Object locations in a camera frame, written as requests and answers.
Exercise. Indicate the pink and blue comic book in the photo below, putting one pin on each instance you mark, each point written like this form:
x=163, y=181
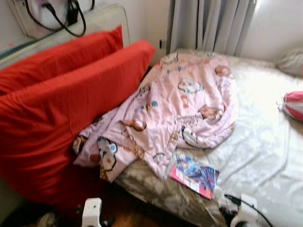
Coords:
x=194, y=175

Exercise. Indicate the red white blue star bolster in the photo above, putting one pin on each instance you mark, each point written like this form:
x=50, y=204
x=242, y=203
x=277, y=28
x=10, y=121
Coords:
x=294, y=105

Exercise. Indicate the beige floral pillow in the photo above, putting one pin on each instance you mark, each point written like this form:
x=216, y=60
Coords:
x=291, y=64

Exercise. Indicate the bed with beige sheet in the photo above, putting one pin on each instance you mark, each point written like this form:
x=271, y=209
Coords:
x=265, y=151

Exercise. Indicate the pink cartoon print blanket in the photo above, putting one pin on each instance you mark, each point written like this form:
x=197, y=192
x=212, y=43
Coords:
x=180, y=109

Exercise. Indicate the wide grey curtain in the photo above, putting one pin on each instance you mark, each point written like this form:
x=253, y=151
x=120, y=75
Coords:
x=208, y=23

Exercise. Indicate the white headboard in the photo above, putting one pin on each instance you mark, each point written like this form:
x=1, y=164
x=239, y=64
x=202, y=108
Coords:
x=106, y=19

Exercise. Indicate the large red pillow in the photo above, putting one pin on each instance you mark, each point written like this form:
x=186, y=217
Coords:
x=71, y=109

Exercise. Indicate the flat red pillow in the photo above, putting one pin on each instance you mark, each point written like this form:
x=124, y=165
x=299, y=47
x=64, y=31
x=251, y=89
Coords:
x=61, y=56

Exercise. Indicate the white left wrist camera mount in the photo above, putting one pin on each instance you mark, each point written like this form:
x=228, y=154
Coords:
x=92, y=213

